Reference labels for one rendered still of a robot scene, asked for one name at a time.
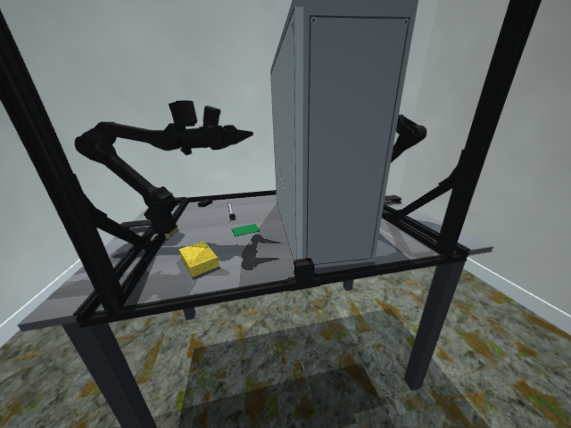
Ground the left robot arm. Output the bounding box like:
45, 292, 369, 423
75, 101, 220, 234

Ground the green flat rectangular plate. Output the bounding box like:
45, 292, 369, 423
232, 224, 260, 236

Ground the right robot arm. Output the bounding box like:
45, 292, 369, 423
391, 114, 426, 163

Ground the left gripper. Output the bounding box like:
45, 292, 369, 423
196, 125, 253, 150

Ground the yellow sponge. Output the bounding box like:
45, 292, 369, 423
179, 241, 219, 277

